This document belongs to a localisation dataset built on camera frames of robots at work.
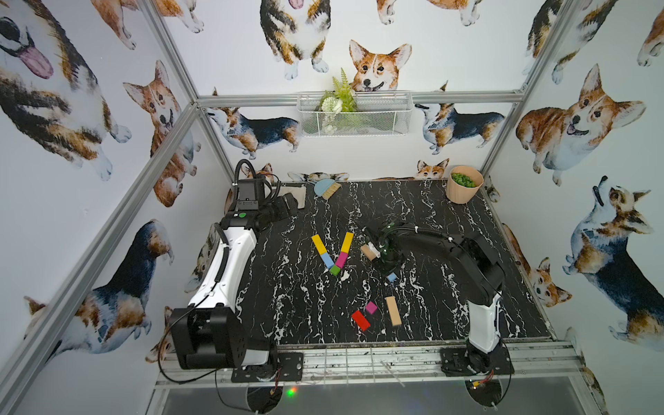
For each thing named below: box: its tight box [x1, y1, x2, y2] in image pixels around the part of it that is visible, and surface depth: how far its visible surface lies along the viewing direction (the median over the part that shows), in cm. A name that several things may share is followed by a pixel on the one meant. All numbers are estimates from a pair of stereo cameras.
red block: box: [351, 310, 371, 332], surface depth 84 cm
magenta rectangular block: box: [335, 250, 349, 269], surface depth 97 cm
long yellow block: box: [340, 231, 355, 255], surface depth 102 cm
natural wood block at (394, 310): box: [384, 295, 403, 326], surface depth 85 cm
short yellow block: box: [311, 234, 328, 256], surface depth 102 cm
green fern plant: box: [319, 67, 358, 135], surface depth 85 cm
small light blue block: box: [319, 252, 335, 270], surface depth 97 cm
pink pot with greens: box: [446, 165, 485, 205], surface depth 109 cm
